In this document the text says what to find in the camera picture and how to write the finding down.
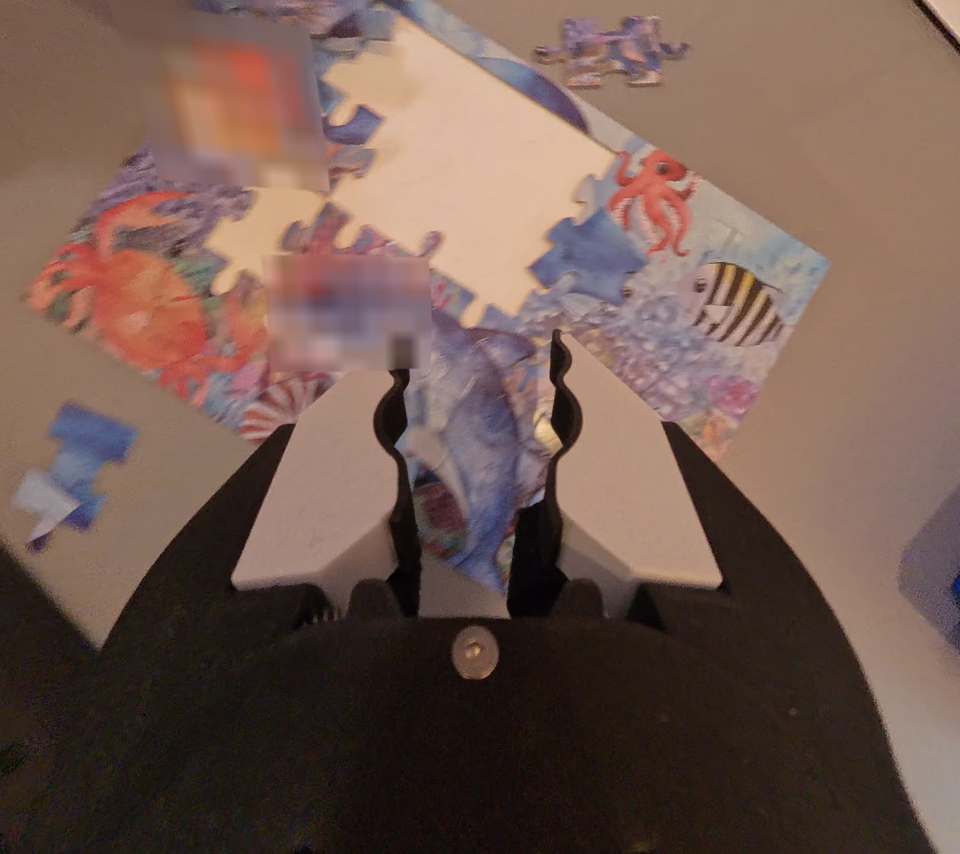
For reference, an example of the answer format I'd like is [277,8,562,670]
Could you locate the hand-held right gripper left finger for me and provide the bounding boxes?
[229,370,423,617]

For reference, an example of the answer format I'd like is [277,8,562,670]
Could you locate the purple coral puzzle piece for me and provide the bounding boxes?
[534,15,691,89]

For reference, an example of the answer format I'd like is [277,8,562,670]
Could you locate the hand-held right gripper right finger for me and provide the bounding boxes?
[508,329,724,617]

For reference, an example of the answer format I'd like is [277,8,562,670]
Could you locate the dark blue striped puzzle piece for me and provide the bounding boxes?
[11,402,140,555]

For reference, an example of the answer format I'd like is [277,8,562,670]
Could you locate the blue purple puzzle piece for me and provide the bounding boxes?
[528,209,648,306]

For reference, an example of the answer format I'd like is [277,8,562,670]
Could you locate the sea animals jigsaw puzzle board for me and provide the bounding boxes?
[26,0,830,594]

